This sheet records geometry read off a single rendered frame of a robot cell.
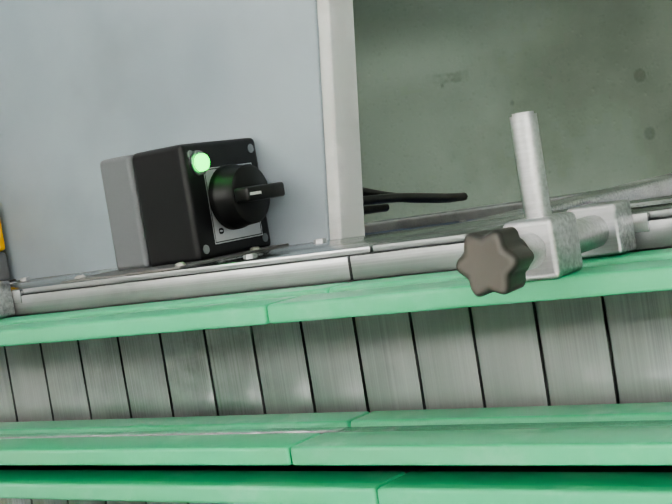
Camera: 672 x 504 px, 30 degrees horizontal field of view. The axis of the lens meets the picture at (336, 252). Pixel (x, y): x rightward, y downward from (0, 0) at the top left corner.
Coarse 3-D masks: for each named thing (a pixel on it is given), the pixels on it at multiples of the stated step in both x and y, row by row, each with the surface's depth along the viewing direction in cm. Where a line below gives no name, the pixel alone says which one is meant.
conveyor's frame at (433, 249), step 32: (448, 224) 81; (480, 224) 74; (256, 256) 78; (288, 256) 74; (320, 256) 73; (352, 256) 71; (384, 256) 70; (416, 256) 68; (448, 256) 67; (32, 288) 87; (64, 288) 85; (96, 288) 83; (128, 288) 81; (160, 288) 80; (192, 288) 78; (224, 288) 77; (256, 288) 75
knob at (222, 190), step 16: (224, 176) 84; (240, 176) 84; (256, 176) 86; (208, 192) 85; (224, 192) 84; (240, 192) 83; (256, 192) 83; (272, 192) 85; (224, 208) 84; (240, 208) 84; (256, 208) 85; (224, 224) 85; (240, 224) 85
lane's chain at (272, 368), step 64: (320, 320) 73; (384, 320) 70; (448, 320) 68; (512, 320) 65; (576, 320) 63; (640, 320) 61; (0, 384) 90; (64, 384) 86; (128, 384) 82; (192, 384) 79; (256, 384) 76; (320, 384) 73; (384, 384) 71; (448, 384) 68; (512, 384) 66; (576, 384) 64; (640, 384) 62
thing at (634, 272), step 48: (288, 288) 73; (336, 288) 68; (384, 288) 62; (432, 288) 58; (528, 288) 55; (576, 288) 54; (624, 288) 53; (0, 336) 76; (48, 336) 74; (96, 336) 71
